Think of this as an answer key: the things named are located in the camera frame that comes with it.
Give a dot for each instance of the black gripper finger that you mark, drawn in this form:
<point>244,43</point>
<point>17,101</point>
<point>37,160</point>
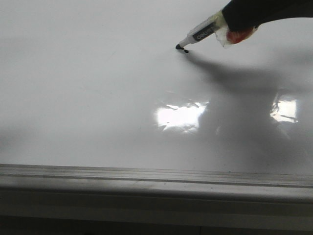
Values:
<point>242,14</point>

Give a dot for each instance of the white black whiteboard marker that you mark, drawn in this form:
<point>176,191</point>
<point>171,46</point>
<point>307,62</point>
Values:
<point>215,24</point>

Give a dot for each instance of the white whiteboard with aluminium frame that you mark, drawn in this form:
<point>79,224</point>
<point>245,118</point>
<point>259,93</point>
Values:
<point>102,118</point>

